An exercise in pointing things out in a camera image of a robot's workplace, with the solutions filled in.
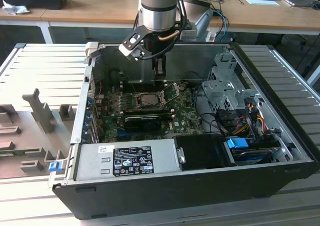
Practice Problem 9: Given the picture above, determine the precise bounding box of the metal socket cover frame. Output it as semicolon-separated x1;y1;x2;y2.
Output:
161;82;182;104

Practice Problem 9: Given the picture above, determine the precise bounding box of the CPU with silver top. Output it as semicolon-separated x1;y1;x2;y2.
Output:
139;94;160;107

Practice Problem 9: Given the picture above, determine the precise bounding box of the black RAM slot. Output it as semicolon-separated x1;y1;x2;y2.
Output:
121;83;169;87
119;107;176;114
119;112;175;119
121;86;169;91

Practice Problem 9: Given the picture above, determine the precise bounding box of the CPU socket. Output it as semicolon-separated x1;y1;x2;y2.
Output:
134;90;168;111

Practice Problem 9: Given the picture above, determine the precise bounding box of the beige case latch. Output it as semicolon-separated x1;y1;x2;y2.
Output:
84;42;101;60

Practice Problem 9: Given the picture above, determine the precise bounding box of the wooden desk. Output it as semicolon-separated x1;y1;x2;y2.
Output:
0;0;320;44

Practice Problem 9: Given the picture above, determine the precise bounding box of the green motherboard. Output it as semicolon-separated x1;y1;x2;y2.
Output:
96;82;206;143

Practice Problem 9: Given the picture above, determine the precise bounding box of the black graphics card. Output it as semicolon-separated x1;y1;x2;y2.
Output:
123;115;163;133

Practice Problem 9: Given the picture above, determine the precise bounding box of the metal drive cage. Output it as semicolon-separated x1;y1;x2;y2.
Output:
201;52;265;119

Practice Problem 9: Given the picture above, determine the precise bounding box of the grey power supply unit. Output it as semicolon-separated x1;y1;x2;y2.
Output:
73;138;186;182

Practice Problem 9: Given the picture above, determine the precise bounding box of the blue disk carrier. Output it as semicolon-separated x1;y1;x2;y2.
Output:
226;137;249;153

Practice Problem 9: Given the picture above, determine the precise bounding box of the grey parts rack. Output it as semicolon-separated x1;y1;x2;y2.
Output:
0;87;78;179

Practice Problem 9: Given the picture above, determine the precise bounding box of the crumpled white paper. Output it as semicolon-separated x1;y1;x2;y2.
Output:
1;0;31;16

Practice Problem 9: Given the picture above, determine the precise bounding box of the black hard disk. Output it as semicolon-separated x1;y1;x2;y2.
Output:
228;145;282;166

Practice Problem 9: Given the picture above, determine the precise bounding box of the blue case latch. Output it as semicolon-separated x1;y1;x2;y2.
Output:
48;161;63;173

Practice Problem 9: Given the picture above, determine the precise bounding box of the black open PC case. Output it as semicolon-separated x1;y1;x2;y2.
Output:
51;42;320;221

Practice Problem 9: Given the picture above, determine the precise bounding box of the green RAM stick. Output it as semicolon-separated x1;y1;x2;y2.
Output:
0;148;42;158

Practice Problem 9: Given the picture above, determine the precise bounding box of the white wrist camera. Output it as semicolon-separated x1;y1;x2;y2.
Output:
179;23;199;40
118;25;148;61

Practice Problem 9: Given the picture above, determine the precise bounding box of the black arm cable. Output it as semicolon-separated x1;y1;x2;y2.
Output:
174;0;192;40

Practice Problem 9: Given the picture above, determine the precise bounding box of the thin black wire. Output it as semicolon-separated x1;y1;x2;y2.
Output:
181;71;205;89

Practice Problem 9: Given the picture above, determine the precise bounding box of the thin red wire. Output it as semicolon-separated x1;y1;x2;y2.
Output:
96;81;105;98

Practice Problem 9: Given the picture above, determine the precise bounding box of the blue cable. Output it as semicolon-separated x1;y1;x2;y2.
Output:
212;9;230;43

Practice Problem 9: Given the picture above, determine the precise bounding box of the grey desk cable plate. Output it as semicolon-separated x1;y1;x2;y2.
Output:
244;0;281;7

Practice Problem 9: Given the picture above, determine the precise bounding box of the yellow red black wire bundle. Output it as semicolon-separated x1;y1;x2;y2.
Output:
234;102;267;136

